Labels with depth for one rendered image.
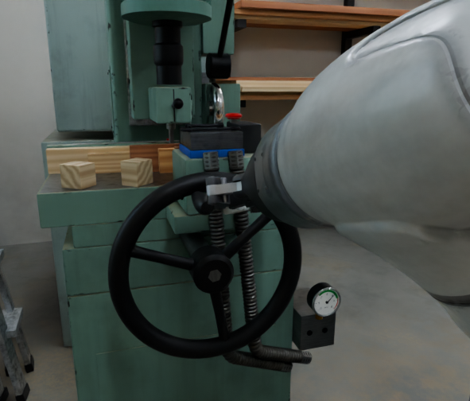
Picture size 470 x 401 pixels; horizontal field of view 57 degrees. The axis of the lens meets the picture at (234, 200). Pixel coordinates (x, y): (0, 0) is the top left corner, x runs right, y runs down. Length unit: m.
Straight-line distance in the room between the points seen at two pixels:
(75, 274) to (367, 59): 0.69
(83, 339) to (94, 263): 0.15
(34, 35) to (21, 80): 0.30
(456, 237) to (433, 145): 0.06
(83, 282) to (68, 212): 0.13
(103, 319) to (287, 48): 2.94
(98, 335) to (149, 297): 0.11
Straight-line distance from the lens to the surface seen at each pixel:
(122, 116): 1.09
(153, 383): 0.93
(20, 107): 3.24
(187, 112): 0.88
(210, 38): 1.12
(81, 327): 0.86
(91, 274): 0.81
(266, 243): 0.85
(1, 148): 3.29
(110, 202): 0.77
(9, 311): 1.84
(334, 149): 0.20
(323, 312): 0.89
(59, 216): 0.78
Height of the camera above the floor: 1.06
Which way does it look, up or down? 14 degrees down
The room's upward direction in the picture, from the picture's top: straight up
